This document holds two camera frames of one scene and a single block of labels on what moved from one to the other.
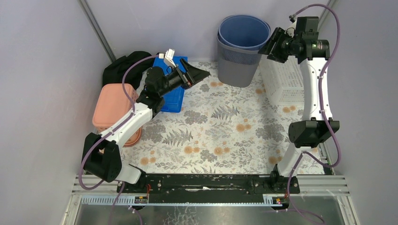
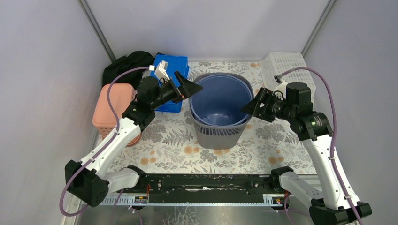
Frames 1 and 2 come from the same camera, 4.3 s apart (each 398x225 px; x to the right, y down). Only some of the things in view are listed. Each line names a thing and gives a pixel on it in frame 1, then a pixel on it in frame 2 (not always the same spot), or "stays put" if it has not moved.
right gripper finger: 266,49 → 253,108
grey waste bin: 237,68 → 217,137
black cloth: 113,70 stays put
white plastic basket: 283,81 stays put
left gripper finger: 192,75 → 187,88
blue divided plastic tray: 172,101 stays put
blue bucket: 244,32 → 219,101
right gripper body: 283,47 → 273,107
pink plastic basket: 111,105 stays put
